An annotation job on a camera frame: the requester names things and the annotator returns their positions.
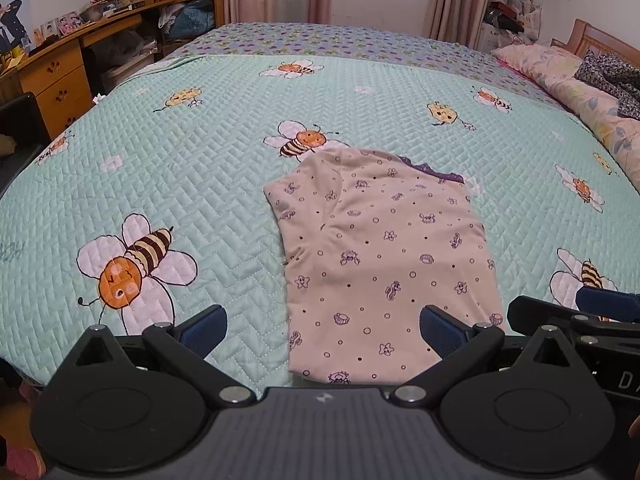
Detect pink slipper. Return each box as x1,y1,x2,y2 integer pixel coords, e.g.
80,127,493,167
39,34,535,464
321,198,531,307
0,440,48,480

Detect beige printed pajama top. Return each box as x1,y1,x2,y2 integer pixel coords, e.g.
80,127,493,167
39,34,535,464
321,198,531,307
263,147,506,386

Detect grey plastic bag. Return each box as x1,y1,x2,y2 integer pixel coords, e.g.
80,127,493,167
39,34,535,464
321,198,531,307
92,30,156,91

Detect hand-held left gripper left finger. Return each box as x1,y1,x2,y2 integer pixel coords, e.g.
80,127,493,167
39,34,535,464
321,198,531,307
75,304,256,407

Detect dark patterned blanket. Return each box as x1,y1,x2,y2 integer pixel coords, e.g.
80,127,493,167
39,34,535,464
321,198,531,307
574,50,640,121

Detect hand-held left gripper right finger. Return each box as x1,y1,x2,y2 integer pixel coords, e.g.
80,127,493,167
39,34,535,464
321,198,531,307
390,304,573,407

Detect row of small photo frames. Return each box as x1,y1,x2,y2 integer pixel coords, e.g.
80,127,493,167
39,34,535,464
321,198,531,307
40,10,86,41

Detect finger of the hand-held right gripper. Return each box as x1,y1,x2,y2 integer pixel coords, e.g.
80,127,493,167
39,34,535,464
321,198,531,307
575,287,640,322
507,296,640,341

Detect wooden desk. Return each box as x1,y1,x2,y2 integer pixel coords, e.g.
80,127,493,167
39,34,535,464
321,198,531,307
0,10,151,141

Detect wall poster of uniformed child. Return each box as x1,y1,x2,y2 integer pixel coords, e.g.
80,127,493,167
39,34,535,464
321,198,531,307
0,0,33,56

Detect wooden headboard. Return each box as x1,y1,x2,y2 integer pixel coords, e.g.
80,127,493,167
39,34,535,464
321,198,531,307
550,18,640,68

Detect white shopping bag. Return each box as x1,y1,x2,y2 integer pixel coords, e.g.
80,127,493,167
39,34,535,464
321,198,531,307
475,0,543,53

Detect green bee quilt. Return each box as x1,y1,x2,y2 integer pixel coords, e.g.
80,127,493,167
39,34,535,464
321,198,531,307
0,52,640,401

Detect black chair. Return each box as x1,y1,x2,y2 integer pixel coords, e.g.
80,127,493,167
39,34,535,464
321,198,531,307
0,92,51,196

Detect blue clothes pile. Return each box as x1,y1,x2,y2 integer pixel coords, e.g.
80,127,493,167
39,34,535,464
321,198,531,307
159,0,216,43

